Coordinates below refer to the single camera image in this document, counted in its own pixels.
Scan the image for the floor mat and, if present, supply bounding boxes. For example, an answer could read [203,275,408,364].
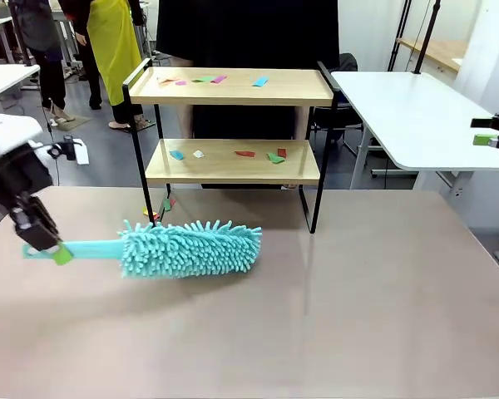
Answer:
[49,115,93,131]

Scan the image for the person in black t-shirt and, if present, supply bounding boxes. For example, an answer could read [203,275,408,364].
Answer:
[156,0,342,190]

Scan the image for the two-tier wooden shelf rack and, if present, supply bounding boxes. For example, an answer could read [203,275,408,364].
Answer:
[122,57,341,234]

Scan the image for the person's right forearm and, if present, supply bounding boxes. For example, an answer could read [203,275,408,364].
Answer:
[180,103,195,140]

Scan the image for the wooden shelf board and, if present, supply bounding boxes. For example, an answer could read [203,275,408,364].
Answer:
[128,67,336,107]
[144,138,322,186]

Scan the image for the black chair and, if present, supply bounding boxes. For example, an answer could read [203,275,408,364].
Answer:
[309,52,365,167]

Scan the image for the bystander in dark trousers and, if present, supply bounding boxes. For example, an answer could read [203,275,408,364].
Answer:
[7,0,78,125]

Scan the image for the bystander in yellow apron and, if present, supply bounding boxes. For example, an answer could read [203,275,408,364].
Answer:
[57,0,147,131]

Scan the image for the large white table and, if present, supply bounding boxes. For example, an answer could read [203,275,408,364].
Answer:
[329,71,499,192]

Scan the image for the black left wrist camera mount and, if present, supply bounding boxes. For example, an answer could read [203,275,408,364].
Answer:
[0,143,54,240]

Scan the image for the teal microfiber duster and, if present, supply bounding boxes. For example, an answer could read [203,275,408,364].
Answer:
[22,219,263,280]

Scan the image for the small white table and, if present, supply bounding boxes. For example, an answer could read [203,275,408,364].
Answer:
[0,64,42,103]

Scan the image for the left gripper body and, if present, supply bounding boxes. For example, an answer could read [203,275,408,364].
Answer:
[8,194,57,250]

